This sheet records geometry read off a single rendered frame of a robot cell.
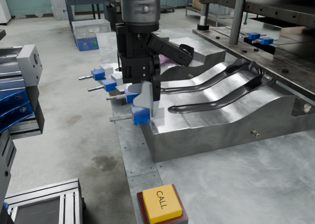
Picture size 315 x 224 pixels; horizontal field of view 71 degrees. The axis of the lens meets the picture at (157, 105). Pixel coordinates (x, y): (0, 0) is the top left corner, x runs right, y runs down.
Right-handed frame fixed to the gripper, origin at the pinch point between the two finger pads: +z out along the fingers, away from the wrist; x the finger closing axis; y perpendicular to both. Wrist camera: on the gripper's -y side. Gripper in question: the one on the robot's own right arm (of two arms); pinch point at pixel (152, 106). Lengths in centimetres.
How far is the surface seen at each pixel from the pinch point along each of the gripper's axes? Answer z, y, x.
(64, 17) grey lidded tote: 83, 77, -661
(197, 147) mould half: 9.0, -9.2, 8.2
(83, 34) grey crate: 63, 25, -355
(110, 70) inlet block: 4.0, 7.1, -36.2
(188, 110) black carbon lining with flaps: 3.0, -9.9, -0.1
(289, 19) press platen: -9, -79, -43
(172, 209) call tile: 7.5, 2.6, 23.1
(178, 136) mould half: 4.0, -4.0, 8.2
